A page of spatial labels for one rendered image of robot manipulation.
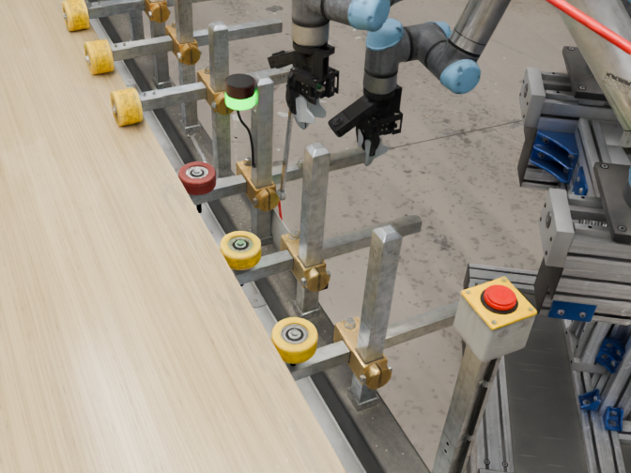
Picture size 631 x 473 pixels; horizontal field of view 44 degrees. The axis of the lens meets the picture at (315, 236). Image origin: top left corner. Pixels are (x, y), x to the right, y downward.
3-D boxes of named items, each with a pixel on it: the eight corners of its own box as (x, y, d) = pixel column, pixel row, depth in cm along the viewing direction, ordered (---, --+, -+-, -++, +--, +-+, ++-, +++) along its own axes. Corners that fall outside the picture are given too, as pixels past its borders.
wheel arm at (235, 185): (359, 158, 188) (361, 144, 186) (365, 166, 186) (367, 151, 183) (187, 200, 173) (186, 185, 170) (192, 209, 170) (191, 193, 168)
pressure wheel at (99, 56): (105, 32, 193) (115, 60, 191) (104, 50, 200) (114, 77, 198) (82, 36, 191) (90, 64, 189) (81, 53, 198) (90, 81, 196)
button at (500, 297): (501, 289, 100) (504, 280, 99) (520, 310, 98) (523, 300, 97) (475, 297, 99) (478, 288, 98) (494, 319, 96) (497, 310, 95)
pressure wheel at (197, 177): (209, 197, 178) (207, 156, 170) (222, 218, 173) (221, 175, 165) (176, 205, 175) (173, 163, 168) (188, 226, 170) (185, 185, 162)
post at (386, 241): (363, 404, 154) (392, 220, 123) (372, 418, 152) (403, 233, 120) (347, 410, 153) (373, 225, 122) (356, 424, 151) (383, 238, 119)
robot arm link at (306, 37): (283, 19, 153) (312, 7, 158) (284, 40, 156) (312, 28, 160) (311, 31, 149) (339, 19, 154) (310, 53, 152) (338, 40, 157)
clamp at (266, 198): (255, 175, 181) (255, 157, 178) (279, 208, 172) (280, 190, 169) (233, 180, 179) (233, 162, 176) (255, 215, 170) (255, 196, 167)
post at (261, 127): (264, 248, 187) (267, 70, 156) (269, 257, 185) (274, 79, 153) (251, 251, 186) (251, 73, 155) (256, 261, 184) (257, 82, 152)
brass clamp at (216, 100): (219, 84, 192) (218, 67, 188) (239, 113, 183) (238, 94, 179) (195, 89, 189) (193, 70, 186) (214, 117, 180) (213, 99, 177)
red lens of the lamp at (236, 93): (248, 81, 157) (248, 71, 155) (260, 95, 153) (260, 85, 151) (220, 86, 155) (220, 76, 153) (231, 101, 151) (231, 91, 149)
